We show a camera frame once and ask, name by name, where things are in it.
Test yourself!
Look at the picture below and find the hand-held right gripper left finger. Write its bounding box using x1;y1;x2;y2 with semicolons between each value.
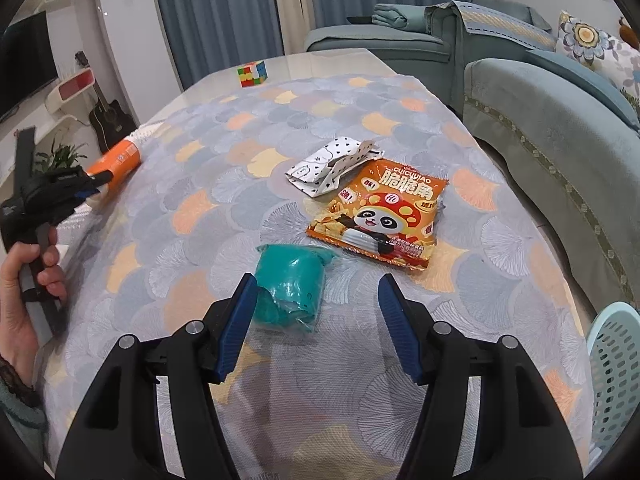
55;272;259;480

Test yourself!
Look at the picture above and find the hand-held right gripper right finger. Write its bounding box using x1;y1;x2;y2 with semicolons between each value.
377;273;584;480

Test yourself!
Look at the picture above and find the orange white bottle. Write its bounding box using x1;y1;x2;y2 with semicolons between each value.
82;139;144;209

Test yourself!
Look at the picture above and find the teal plastic bag roll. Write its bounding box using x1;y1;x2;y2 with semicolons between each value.
252;243;337;334

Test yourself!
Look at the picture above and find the light blue plastic basket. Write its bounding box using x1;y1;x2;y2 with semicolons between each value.
586;302;640;457

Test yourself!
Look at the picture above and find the person's left forearm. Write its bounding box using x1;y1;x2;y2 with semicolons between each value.
0;354;49;463

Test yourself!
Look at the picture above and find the person's left hand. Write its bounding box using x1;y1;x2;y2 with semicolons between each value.
0;242;69;377

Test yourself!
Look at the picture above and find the green potted plant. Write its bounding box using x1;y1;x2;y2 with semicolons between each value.
32;142;89;182

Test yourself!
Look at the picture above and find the black acoustic guitar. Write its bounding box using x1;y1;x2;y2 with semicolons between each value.
74;50;139;154

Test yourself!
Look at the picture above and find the orange snack packet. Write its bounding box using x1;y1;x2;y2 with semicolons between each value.
305;157;449;274

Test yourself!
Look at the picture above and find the black television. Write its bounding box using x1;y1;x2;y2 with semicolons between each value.
0;9;59;122

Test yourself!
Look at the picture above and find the white refrigerator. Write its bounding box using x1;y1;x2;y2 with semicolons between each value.
94;0;184;127

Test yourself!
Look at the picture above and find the white black-dotted paper carton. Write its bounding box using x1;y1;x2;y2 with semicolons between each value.
284;135;384;199

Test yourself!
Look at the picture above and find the colourful puzzle cube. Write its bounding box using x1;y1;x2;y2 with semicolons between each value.
236;60;269;89

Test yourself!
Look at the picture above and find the blue embroidered sofa cover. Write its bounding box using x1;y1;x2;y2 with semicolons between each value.
464;58;640;311

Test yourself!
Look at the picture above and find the blue fabric sofa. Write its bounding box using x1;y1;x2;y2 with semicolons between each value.
305;0;640;311

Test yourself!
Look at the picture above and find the cream curtain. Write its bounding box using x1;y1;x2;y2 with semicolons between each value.
269;0;317;57

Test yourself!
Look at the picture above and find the blue pillow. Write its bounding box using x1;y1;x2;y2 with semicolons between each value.
524;49;640;132

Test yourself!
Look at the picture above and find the folded blue blanket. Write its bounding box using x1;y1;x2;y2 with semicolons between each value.
372;2;427;29

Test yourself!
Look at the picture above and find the blue quilted backrest cover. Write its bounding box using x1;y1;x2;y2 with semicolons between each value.
424;0;559;52

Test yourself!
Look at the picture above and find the floral cushion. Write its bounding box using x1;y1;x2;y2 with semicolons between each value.
554;9;640;92

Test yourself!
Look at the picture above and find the white red wall shelf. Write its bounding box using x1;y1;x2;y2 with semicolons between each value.
44;69;97;117

